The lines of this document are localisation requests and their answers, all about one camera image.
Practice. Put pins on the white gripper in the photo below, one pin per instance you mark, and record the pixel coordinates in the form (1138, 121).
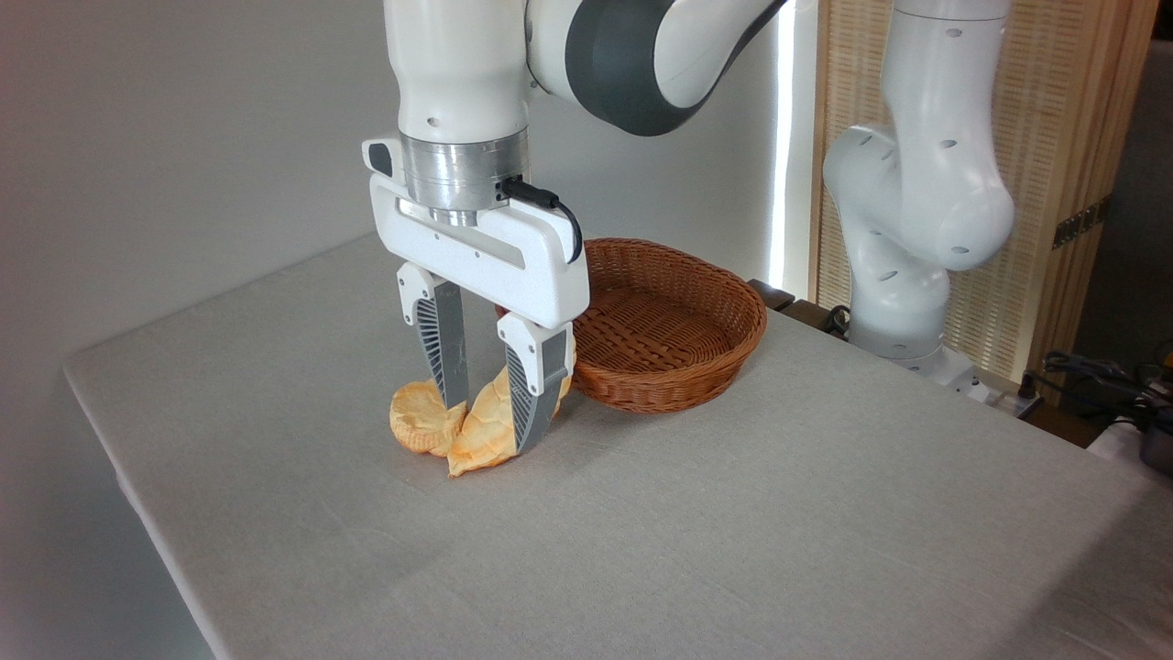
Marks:
(486, 252)

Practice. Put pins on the round golden bread roll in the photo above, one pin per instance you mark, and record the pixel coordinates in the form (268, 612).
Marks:
(417, 423)

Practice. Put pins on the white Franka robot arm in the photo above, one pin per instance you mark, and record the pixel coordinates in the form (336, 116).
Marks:
(458, 64)

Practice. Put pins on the long braided bread loaf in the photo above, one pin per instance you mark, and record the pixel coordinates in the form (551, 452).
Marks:
(483, 433)

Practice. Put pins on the brown wicker basket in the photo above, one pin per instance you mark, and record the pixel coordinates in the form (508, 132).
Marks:
(664, 335)

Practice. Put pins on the grey tablecloth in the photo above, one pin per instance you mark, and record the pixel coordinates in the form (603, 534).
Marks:
(733, 550)

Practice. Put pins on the dark metal screen hinge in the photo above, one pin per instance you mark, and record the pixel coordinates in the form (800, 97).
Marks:
(1081, 223)

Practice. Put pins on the wooden folding screen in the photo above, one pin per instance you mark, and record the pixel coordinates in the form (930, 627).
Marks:
(1063, 128)

